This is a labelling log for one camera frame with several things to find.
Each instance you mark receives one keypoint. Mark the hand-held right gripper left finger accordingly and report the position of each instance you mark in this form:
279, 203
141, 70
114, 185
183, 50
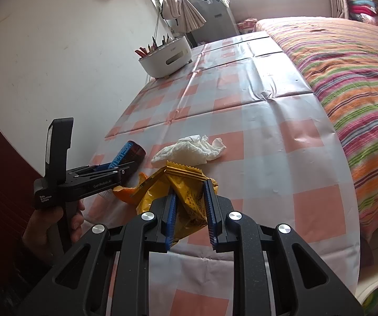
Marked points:
172, 219

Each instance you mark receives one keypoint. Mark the orange peel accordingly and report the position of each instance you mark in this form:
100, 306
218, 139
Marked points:
128, 192

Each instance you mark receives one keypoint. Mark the person's left hand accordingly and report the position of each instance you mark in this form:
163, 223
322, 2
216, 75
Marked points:
41, 228

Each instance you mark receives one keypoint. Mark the checkered plastic tablecloth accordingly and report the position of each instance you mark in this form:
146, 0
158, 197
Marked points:
268, 158

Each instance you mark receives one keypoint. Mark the white standing appliance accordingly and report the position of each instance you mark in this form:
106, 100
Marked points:
213, 19

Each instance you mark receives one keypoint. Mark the white chopstick holder appliance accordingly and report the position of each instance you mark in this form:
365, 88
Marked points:
172, 56

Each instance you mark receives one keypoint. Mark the brown bottle with blue label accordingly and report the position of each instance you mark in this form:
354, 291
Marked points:
133, 151

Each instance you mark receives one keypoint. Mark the yellow snack wrapper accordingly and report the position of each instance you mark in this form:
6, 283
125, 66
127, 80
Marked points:
189, 187

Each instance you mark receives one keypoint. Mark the dark red door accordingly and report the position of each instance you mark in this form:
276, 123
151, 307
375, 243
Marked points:
4, 171

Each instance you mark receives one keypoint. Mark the striped bed blanket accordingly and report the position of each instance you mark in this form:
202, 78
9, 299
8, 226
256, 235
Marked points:
356, 82

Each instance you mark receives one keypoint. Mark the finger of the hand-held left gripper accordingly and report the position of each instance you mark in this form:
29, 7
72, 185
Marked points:
100, 167
125, 172

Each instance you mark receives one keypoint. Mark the crumpled white tissue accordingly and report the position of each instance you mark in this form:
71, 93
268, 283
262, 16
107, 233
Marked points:
189, 149

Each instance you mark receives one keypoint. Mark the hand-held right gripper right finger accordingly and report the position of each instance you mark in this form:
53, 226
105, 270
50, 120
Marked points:
210, 212

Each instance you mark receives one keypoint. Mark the pink tied curtain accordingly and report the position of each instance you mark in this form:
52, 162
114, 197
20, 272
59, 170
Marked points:
182, 10

